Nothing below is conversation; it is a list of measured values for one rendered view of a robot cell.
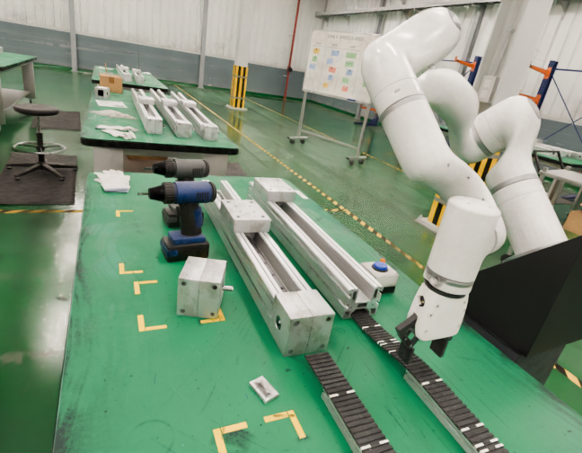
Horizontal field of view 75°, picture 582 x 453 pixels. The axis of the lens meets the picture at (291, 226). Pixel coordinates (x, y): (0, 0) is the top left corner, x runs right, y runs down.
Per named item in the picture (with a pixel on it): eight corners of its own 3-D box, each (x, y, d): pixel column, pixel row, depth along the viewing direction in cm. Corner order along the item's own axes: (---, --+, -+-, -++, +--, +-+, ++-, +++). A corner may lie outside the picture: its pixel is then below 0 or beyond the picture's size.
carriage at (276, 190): (293, 208, 142) (295, 191, 139) (265, 208, 137) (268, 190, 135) (277, 194, 155) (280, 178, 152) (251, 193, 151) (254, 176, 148)
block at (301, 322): (336, 348, 82) (345, 312, 79) (283, 357, 77) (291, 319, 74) (317, 322, 90) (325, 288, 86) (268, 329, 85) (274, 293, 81)
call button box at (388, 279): (393, 292, 108) (400, 273, 106) (365, 296, 104) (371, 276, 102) (377, 278, 115) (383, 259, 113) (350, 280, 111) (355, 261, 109)
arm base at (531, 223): (541, 260, 108) (515, 200, 114) (606, 236, 91) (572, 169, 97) (487, 270, 102) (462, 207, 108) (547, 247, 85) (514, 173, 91)
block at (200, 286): (227, 320, 85) (232, 284, 82) (176, 315, 84) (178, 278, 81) (233, 296, 94) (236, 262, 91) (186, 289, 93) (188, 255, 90)
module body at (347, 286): (375, 315, 97) (383, 286, 94) (341, 319, 93) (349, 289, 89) (268, 200, 163) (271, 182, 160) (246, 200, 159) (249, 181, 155)
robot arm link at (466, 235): (444, 254, 75) (418, 263, 69) (466, 190, 70) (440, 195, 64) (486, 275, 69) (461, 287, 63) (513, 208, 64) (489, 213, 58)
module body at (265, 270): (308, 324, 89) (315, 292, 86) (268, 329, 85) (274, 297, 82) (224, 200, 155) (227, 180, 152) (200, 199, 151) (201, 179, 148)
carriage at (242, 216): (268, 240, 113) (271, 219, 111) (232, 241, 109) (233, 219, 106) (251, 218, 127) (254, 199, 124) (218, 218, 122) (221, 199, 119)
